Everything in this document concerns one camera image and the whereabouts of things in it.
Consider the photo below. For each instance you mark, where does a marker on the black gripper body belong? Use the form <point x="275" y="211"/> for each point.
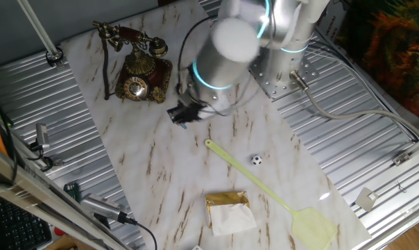
<point x="193" y="111"/>

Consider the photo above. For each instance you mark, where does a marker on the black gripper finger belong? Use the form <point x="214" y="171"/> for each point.
<point x="175" y="112"/>
<point x="180" y="120"/>

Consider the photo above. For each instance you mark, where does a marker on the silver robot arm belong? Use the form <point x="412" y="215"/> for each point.
<point x="230" y="52"/>

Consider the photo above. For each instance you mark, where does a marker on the vintage brass rotary phone base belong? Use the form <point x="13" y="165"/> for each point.
<point x="140" y="88"/>

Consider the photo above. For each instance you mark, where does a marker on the mini soccer ball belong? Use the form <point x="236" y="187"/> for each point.
<point x="256" y="160"/>

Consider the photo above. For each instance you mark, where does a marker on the gold tissue pack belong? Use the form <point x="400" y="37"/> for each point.
<point x="230" y="215"/>

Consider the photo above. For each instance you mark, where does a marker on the small white object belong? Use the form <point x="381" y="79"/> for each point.
<point x="197" y="248"/>

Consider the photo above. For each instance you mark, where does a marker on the green hex key holder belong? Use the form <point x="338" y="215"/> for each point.
<point x="72" y="191"/>

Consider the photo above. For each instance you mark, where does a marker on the white slanted pole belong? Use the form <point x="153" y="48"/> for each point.
<point x="36" y="26"/>

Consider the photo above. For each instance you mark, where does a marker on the red emergency stop button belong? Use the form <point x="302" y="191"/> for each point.
<point x="58" y="231"/>

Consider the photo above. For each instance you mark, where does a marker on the white box with red print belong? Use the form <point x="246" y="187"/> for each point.
<point x="336" y="26"/>

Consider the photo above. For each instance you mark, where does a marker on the yellow-green fly swatter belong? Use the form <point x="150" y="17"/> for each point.
<point x="313" y="229"/>

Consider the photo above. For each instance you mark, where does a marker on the white square tag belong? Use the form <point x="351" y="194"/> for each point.
<point x="366" y="199"/>

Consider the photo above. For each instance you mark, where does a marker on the black keyboard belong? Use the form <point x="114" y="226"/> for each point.
<point x="18" y="229"/>

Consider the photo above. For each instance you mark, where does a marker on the colourful patterned cloth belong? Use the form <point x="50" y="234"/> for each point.
<point x="397" y="52"/>

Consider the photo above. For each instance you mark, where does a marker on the small metal hook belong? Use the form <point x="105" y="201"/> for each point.
<point x="401" y="187"/>

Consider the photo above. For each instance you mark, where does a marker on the silver ribbed camera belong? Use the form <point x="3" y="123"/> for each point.
<point x="102" y="206"/>

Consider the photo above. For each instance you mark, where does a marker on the small silver camera on mount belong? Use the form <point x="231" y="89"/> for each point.
<point x="42" y="136"/>

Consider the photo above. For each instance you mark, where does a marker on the aluminium frame bar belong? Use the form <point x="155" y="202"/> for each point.
<point x="39" y="192"/>

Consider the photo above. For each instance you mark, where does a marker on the small metal corner bracket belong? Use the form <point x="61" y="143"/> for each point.
<point x="401" y="159"/>

